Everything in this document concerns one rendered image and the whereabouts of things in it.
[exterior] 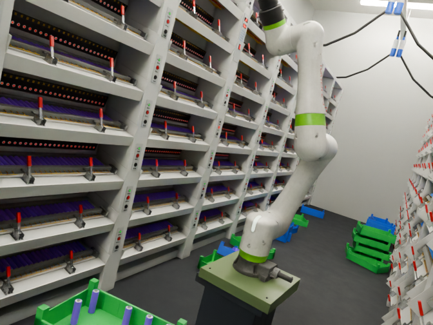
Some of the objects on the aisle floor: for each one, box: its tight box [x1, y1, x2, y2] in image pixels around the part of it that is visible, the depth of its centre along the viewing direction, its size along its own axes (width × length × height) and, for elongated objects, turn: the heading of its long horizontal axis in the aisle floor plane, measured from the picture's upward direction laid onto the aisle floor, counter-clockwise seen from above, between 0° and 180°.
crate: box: [197, 250, 224, 270], centre depth 221 cm, size 30×20×8 cm
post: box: [172, 0, 255, 259], centre depth 224 cm, size 20×9×182 cm, turn 178°
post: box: [80, 0, 179, 291], centre depth 162 cm, size 20×9×182 cm, turn 178°
